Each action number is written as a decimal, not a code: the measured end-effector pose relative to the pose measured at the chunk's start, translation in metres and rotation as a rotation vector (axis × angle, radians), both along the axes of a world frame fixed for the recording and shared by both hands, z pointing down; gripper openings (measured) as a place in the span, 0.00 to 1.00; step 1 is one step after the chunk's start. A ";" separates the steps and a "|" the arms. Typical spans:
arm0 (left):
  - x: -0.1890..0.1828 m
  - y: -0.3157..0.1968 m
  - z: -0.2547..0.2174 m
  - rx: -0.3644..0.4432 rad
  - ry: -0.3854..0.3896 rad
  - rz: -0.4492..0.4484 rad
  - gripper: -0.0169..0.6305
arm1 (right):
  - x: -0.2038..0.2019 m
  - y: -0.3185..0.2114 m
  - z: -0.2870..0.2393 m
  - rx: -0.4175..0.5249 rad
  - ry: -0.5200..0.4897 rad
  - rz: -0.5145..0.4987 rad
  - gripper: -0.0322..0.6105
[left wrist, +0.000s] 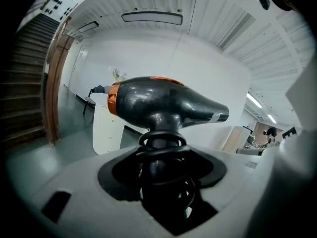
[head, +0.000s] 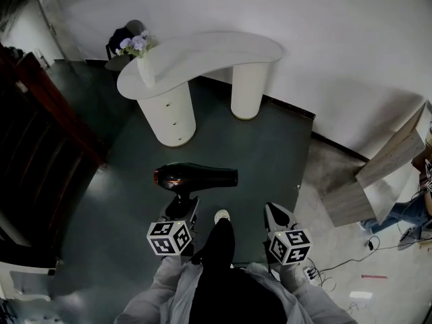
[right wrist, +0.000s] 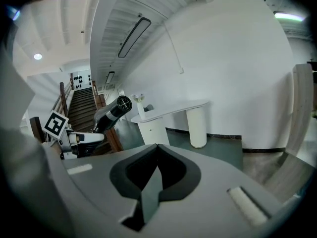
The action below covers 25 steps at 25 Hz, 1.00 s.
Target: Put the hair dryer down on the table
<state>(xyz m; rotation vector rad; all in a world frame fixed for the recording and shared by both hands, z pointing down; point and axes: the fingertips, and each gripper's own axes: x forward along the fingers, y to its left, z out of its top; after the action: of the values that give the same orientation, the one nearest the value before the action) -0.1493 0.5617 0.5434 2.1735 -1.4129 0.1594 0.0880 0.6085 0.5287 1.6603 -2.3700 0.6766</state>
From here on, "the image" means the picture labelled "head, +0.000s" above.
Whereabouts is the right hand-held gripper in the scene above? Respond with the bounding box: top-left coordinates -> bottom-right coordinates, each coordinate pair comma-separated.
264,202 -> 312,267

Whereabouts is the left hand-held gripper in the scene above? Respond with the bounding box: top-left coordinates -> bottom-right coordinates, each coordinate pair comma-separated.
146,196 -> 200,257

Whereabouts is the black hair dryer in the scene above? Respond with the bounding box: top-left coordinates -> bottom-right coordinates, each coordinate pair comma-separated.
153,162 -> 239,215

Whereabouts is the person's right forearm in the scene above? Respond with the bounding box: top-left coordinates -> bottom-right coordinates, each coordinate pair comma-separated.
245,261 -> 359,324

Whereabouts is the person's left forearm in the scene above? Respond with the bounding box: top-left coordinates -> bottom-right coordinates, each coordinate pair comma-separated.
113,254 -> 205,324

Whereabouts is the person's white shoe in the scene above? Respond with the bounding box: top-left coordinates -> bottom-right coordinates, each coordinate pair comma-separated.
214,209 -> 232,225

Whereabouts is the person's black trouser leg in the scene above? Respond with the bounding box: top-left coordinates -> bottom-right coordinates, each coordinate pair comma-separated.
190,219 -> 291,324

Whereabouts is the white ribbed vase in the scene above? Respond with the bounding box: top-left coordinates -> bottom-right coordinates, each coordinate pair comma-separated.
136,55 -> 157,89

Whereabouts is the dark red wooden cabinet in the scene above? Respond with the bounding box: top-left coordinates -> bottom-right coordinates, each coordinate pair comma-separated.
0,42 -> 109,260

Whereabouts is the white curved table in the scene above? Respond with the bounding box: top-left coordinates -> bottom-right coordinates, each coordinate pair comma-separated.
116,30 -> 284,149

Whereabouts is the purple flower bouquet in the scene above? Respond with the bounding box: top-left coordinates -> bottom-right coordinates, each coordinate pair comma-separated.
115,30 -> 158,59

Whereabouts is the dark chair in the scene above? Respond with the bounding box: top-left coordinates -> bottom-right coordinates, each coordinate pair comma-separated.
105,19 -> 146,73

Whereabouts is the white door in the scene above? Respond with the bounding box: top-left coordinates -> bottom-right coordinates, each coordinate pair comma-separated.
36,0 -> 86,64

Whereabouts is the black floor cable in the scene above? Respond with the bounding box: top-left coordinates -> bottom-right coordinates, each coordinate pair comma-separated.
308,226 -> 423,285

